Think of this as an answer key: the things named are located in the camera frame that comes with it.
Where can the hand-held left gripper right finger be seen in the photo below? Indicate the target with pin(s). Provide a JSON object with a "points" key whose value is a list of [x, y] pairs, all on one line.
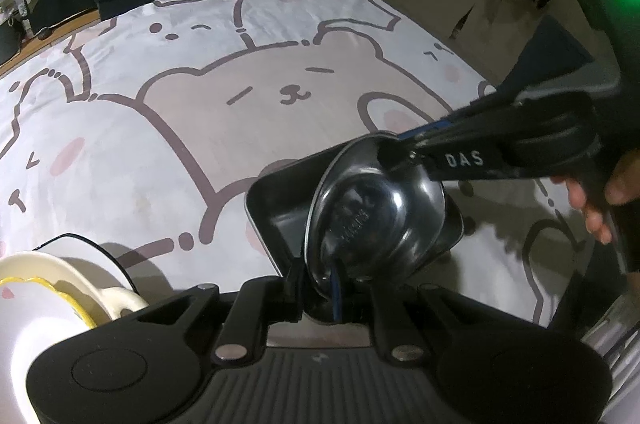
{"points": [[337, 304]]}

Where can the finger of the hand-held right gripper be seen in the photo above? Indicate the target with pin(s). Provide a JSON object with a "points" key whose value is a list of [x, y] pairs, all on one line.
{"points": [[465, 159], [425, 130]]}

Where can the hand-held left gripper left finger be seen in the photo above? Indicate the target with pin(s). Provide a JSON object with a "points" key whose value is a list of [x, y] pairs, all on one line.
{"points": [[290, 299]]}

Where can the large rectangular steel container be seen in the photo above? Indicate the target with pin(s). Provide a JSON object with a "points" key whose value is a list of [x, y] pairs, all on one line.
{"points": [[280, 209]]}

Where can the oval steel bowl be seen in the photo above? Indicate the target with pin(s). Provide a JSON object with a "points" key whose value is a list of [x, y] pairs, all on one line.
{"points": [[370, 214]]}

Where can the lemon print ceramic bowl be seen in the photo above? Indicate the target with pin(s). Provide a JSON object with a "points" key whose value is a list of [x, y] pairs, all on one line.
{"points": [[30, 329]]}

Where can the person's right hand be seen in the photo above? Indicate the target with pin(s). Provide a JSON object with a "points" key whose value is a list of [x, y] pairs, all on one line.
{"points": [[622, 184]]}

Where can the small dark round object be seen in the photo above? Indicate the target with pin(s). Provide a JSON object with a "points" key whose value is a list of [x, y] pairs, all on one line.
{"points": [[45, 33]]}

